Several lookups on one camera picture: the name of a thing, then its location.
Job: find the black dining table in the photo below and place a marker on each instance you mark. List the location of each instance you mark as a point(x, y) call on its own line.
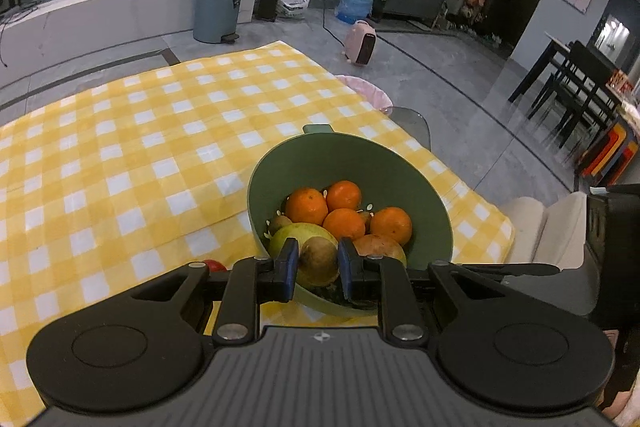
point(540, 72)

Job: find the white low sideboard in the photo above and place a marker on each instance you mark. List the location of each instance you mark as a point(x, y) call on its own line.
point(125, 12)

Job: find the grey pedal trash can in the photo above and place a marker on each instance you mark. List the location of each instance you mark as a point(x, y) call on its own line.
point(220, 4)

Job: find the green colander bowl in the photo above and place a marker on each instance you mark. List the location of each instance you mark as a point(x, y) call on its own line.
point(425, 207)

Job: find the yellow checked tablecloth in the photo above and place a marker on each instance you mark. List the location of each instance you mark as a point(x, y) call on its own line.
point(125, 157)

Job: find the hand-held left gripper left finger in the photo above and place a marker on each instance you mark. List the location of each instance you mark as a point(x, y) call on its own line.
point(289, 268)

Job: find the black dining chair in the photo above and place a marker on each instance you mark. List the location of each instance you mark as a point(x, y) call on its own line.
point(575, 97)

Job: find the pink round stool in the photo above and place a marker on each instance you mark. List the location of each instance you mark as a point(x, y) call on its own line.
point(367, 89)

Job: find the pink space heater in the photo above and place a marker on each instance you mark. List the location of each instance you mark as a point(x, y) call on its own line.
point(361, 43)

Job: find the clear plastic chair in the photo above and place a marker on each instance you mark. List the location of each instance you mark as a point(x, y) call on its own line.
point(412, 122)

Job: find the yellow green pear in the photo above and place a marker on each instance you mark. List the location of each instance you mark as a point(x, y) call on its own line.
point(300, 234)

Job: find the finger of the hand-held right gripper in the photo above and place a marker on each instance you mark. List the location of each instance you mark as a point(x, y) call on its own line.
point(530, 269)

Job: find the orange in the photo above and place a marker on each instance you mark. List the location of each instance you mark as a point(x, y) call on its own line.
point(391, 224)
point(344, 196)
point(344, 224)
point(306, 207)

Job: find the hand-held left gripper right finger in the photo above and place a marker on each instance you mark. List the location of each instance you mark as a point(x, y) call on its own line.
point(346, 268)

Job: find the red yellow apple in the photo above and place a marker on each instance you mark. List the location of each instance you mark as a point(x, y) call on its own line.
point(382, 247)

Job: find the stack of colourful stools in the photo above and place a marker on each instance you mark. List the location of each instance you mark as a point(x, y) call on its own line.
point(605, 152)

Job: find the white plastic bag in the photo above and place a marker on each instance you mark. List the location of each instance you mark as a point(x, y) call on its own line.
point(295, 2)

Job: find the red cherry tomato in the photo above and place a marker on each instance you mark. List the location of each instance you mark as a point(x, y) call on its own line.
point(214, 265)

